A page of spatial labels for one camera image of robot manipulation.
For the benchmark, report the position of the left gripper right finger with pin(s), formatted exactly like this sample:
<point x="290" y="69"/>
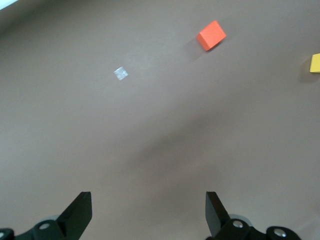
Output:
<point x="217" y="217"/>

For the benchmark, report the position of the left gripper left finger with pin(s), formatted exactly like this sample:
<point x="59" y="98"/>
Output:
<point x="75" y="215"/>

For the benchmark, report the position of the orange cube block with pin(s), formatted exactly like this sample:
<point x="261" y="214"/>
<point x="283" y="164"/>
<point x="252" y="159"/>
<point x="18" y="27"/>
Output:
<point x="211" y="36"/>

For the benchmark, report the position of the yellow cube block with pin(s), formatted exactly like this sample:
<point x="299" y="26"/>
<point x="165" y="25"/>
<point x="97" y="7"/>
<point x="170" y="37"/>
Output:
<point x="315" y="63"/>

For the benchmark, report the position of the brown paper table cover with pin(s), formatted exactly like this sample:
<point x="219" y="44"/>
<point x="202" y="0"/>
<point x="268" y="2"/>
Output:
<point x="160" y="125"/>

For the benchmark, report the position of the small clear tape patch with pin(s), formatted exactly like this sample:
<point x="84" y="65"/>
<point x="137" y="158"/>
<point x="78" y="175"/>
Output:
<point x="121" y="73"/>

